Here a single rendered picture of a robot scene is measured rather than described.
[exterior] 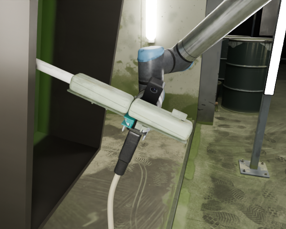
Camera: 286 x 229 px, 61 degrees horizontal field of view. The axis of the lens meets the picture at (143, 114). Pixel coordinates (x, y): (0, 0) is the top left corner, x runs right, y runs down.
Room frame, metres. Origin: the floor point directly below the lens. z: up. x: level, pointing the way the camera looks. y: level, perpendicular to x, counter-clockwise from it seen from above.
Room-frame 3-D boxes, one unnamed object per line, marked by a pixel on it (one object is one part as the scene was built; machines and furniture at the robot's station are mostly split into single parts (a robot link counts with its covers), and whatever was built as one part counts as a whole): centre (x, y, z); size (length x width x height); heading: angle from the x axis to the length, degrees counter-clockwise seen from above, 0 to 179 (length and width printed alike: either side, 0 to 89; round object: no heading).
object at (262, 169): (1.60, -0.85, 0.01); 0.20 x 0.20 x 0.01; 73
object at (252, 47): (3.06, -1.34, 0.44); 0.59 x 0.58 x 0.89; 178
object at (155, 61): (0.86, -0.04, 0.92); 0.12 x 0.09 x 0.12; 132
